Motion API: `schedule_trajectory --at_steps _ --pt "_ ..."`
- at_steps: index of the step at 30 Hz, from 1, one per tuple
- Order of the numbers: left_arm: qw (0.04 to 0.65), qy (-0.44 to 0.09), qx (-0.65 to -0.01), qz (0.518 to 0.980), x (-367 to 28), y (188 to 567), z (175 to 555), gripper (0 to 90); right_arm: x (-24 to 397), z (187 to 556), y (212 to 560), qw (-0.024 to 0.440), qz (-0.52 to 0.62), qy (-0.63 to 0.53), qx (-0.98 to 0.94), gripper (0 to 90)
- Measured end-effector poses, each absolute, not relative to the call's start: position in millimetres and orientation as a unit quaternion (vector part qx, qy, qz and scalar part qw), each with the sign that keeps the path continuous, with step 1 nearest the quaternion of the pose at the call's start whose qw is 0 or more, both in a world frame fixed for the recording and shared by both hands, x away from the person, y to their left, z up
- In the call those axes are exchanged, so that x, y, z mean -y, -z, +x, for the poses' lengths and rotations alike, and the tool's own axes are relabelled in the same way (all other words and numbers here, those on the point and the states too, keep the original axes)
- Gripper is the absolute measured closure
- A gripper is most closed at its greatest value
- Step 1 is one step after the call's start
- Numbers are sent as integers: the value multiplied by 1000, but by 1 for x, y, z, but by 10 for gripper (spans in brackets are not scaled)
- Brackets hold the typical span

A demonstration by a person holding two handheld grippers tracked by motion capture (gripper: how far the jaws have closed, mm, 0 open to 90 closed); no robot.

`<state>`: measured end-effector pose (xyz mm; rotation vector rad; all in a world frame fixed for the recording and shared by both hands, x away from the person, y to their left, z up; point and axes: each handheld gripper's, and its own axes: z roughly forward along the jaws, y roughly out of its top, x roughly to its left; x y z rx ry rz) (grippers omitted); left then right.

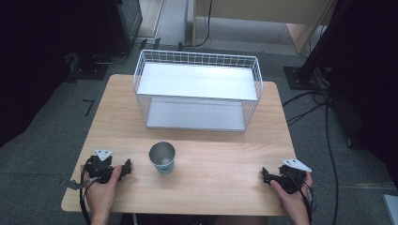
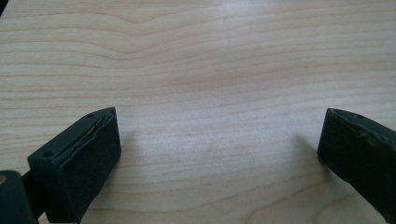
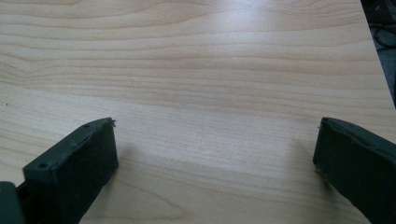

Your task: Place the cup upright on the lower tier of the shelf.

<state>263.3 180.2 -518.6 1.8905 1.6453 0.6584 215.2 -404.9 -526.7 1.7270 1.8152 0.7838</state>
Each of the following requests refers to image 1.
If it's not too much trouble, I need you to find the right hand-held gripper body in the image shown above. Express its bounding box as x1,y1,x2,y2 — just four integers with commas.
275,158,313,195

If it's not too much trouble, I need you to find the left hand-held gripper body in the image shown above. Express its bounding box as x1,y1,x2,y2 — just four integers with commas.
84,148,124,185

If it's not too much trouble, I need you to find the metal cup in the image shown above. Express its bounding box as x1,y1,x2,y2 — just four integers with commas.
148,141,176,175

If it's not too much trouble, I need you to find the white wire shelf rack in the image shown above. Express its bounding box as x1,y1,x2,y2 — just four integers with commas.
132,49,265,133

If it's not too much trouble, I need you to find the person's right hand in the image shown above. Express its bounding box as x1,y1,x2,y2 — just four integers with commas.
269,172,314,221

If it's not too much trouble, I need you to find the person's left hand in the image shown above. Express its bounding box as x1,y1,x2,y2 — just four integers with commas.
80,164,123,216

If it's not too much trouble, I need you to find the dark cabinet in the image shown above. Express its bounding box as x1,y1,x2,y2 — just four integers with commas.
102,0,144,56

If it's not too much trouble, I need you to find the black metal stand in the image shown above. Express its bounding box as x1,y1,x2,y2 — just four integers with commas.
298,0,355,83

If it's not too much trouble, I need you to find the beige wooden furniture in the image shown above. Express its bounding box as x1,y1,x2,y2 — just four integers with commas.
191,0,338,54

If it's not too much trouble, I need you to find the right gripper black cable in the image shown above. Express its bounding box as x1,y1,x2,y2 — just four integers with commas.
286,171,315,225

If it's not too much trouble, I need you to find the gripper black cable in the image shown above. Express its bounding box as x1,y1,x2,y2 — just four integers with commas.
78,156,101,225
286,171,315,225

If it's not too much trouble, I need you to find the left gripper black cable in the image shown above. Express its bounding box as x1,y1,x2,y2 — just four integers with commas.
78,156,101,225

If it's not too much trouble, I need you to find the black floor cable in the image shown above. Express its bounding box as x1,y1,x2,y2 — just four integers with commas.
282,89,340,225

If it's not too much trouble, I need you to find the black stand base plate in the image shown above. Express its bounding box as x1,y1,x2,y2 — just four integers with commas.
283,65,329,92
67,52,111,81

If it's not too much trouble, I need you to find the black hanging cable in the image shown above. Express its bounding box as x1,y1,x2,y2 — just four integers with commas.
177,0,214,52

